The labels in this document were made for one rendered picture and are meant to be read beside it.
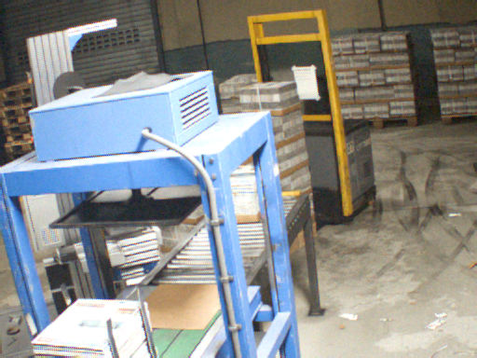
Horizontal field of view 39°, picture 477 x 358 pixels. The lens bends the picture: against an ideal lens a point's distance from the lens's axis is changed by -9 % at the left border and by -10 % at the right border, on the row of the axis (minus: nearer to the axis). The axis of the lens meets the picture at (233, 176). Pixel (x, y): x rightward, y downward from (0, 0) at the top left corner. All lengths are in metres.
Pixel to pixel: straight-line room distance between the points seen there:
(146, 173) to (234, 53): 9.56
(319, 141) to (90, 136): 3.90
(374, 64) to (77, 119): 7.52
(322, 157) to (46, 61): 2.97
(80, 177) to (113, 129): 0.21
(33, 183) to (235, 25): 9.42
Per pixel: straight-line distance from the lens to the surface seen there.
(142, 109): 2.46
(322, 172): 6.33
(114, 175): 2.44
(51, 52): 4.19
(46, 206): 4.25
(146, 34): 12.32
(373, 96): 9.88
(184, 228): 4.86
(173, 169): 2.34
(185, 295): 3.17
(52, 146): 2.67
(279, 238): 2.97
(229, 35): 11.88
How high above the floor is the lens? 2.02
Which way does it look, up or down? 14 degrees down
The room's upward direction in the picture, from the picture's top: 9 degrees counter-clockwise
